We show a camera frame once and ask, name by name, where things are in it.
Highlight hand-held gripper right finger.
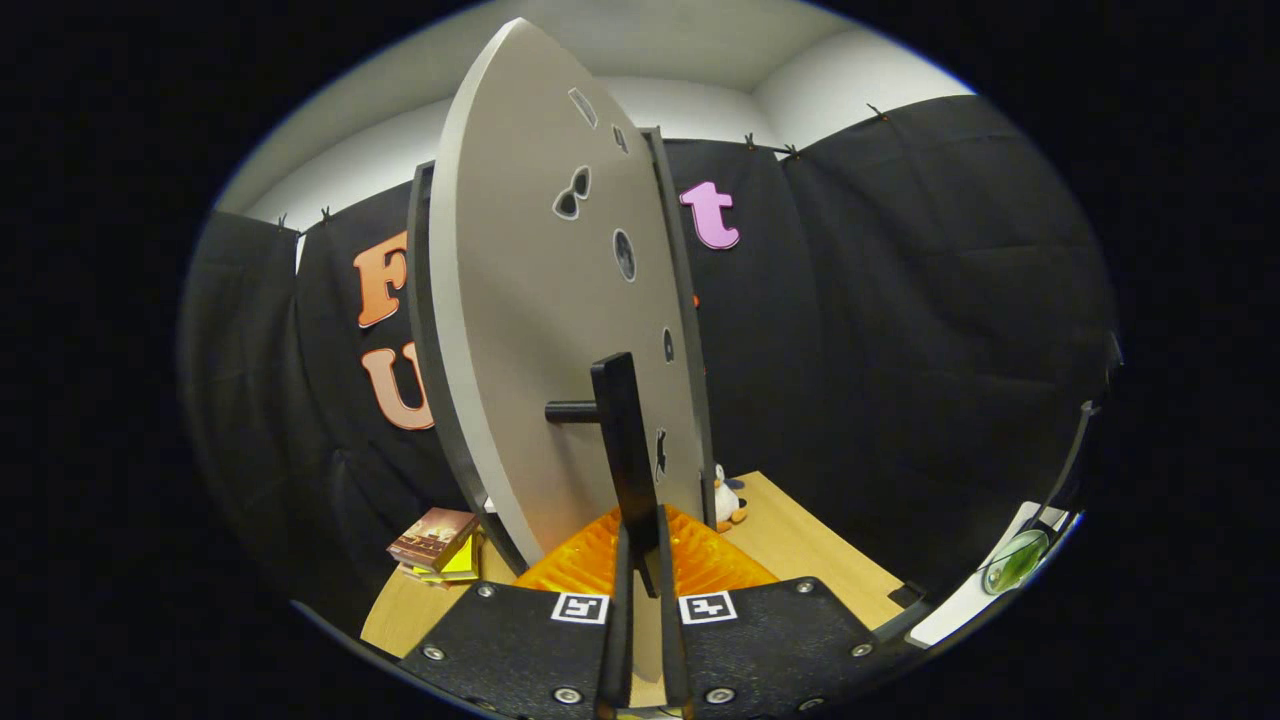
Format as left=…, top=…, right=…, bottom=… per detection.
left=655, top=503, right=906, bottom=720

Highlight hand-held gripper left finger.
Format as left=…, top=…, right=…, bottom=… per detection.
left=395, top=505, right=634, bottom=720

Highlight dark grey shoe cabinet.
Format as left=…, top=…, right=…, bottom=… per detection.
left=405, top=125, right=719, bottom=579

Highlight penguin plush toy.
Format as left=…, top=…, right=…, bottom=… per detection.
left=712, top=462, right=749, bottom=533

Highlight yellow cover book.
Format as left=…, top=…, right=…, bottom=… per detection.
left=415, top=535, right=486, bottom=584

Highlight brown cover book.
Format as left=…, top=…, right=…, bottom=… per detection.
left=387, top=507, right=482, bottom=573

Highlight white side table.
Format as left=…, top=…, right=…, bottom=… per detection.
left=905, top=500, right=1086, bottom=648

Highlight green round object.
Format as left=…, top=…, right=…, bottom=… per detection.
left=980, top=528, right=1051, bottom=598

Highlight black backdrop cloth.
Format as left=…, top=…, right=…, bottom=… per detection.
left=180, top=95, right=1121, bottom=641

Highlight black stand pole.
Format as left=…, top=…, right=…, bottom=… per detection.
left=1035, top=395, right=1106, bottom=531

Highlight row of black cloth clips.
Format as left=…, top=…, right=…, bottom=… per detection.
left=275, top=103, right=891, bottom=229

